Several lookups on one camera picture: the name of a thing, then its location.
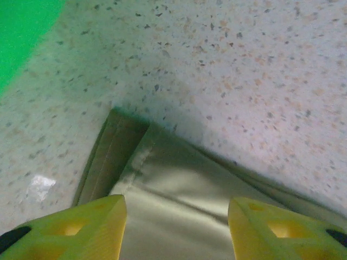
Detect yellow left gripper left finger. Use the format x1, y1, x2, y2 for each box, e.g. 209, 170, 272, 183
0, 194, 127, 260

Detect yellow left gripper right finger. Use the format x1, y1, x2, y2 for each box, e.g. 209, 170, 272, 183
227, 197, 347, 260

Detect khaki olive skirt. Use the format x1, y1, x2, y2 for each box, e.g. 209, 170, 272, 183
72, 107, 347, 260

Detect green plastic basket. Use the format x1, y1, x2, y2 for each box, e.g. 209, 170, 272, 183
0, 0, 67, 98

